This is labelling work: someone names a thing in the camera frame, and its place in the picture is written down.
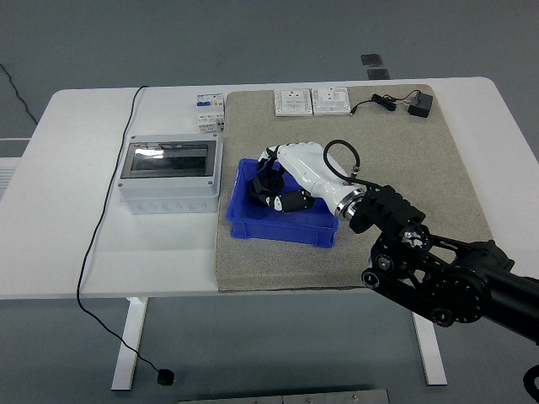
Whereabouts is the white circuit breaker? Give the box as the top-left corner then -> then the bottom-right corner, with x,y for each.
197,112 -> 226,134

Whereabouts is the grey-brown mat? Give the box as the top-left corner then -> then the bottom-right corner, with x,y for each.
213,83 -> 494,294

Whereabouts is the black hex nut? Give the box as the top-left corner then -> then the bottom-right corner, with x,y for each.
247,166 -> 288,208

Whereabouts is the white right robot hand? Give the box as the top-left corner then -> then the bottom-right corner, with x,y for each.
256,141 -> 361,214

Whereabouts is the circuit breaker with blue label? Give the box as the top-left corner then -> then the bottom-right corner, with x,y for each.
195,93 -> 225,115

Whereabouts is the blue plastic box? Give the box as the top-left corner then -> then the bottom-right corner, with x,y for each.
225,157 -> 340,247

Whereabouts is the white floor fixture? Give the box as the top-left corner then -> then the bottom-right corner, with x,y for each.
0,136 -> 31,202

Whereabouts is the black power adapter with cord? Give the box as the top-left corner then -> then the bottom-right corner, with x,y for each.
350,90 -> 434,120

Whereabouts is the white socket panel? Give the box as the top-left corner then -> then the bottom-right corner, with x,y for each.
310,87 -> 351,116
273,88 -> 314,117

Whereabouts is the long black cable with plug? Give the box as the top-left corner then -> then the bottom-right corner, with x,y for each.
76,85 -> 176,386

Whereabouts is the grey electrical distribution box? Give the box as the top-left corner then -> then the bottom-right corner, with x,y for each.
116,132 -> 223,215

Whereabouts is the white table leg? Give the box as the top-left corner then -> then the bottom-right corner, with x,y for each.
412,311 -> 448,386
110,296 -> 149,392

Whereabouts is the thin black floor cable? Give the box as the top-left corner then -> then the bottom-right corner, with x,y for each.
0,62 -> 39,125

